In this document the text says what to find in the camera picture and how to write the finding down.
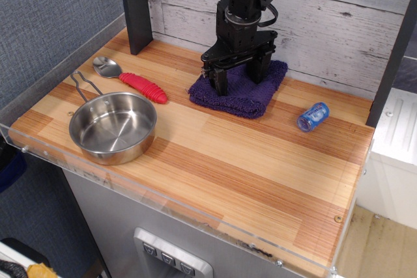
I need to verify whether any dark grey vertical post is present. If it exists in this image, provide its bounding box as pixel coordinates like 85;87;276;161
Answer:
122;0;153;55

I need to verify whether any purple towel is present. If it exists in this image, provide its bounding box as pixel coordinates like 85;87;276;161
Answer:
188;61;288;119

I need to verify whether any white side cabinet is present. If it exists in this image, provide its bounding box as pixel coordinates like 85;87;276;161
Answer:
356;88;416;229

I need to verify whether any blue soda can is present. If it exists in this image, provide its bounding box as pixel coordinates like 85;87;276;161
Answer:
296;102;330;132

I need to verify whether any yellow object at corner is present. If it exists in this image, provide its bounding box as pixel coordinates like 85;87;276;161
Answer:
27;263;59;278

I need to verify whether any dark grey right post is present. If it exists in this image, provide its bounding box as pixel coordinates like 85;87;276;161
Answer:
366;0;416;128

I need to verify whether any silver dispenser panel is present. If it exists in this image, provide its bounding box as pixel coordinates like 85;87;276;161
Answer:
134;227;214;277

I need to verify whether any clear acrylic table guard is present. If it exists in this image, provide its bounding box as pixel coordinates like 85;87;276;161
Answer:
1;30;373;277

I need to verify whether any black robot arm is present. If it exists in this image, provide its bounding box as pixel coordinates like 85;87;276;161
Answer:
201;0;278;96

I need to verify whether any spoon with red handle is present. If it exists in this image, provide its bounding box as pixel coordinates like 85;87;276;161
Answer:
93;57;168;104

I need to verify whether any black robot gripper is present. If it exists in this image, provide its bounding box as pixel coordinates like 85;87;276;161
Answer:
201;0;278;96

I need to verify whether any stainless steel pan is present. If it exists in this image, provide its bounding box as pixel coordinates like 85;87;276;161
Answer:
69;71;157;165

